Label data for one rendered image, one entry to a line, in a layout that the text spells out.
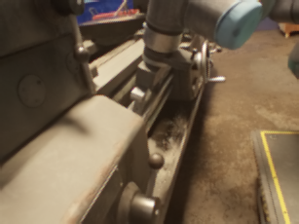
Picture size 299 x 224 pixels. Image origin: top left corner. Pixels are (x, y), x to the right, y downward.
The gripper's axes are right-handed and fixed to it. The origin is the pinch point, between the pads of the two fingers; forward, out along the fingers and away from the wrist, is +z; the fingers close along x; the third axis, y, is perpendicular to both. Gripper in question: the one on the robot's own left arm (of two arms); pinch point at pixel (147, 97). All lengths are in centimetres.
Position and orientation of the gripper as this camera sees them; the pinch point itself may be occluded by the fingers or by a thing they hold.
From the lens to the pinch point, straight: 66.9
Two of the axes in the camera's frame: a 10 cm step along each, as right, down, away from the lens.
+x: -3.9, 5.8, -7.2
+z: -1.9, 7.1, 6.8
